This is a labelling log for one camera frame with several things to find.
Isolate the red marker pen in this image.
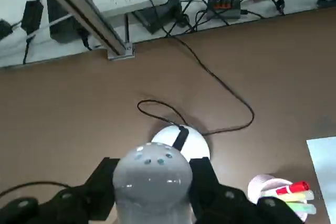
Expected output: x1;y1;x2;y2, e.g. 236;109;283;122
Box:
275;180;311;196

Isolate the white paper sheet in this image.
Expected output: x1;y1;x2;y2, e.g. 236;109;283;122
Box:
306;136;336;224

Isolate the black lamp power cable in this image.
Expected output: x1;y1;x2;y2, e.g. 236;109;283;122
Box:
136;34;255;136

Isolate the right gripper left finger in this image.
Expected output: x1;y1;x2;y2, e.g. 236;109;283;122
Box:
0;157;121;224

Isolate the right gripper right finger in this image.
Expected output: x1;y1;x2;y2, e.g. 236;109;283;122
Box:
188;157;303;224

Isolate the black power adapter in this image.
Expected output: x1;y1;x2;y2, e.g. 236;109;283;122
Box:
20;0;44;36
0;19;14;40

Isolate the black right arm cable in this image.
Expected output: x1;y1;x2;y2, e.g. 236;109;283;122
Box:
0;180;74;199

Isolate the clear plastic pen cup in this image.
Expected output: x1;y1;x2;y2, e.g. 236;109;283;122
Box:
247;173;311;222

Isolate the white desk lamp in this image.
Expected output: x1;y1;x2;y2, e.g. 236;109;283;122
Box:
112;125;212;224

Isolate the aluminium camera post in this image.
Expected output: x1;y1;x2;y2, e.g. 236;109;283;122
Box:
33;0;137;61

